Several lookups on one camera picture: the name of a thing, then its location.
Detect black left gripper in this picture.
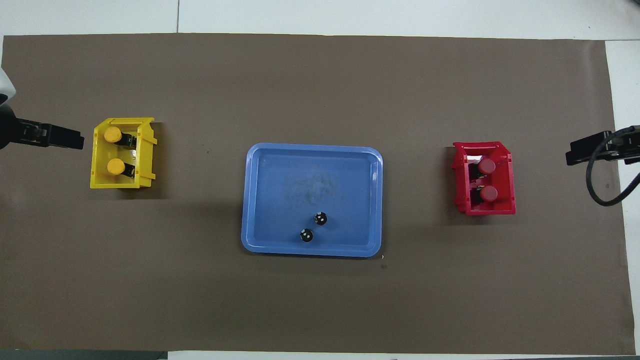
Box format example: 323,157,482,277
0,107,85,151

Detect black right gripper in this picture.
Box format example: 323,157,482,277
565,125,640,166

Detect yellow push button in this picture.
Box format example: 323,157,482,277
107,158,137,179
103,126,138,149

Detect red push button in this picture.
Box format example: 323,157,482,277
470,185,499,204
468,157,497,176

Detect blue plastic tray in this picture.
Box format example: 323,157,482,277
241,143,384,258

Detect yellow plastic storage bin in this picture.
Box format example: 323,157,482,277
90,117,158,190

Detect red plastic storage bin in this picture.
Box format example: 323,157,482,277
452,141,517,216

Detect brown paper table mat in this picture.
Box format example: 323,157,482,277
0,33,636,356

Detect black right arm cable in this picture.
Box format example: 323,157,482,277
587,127,640,207

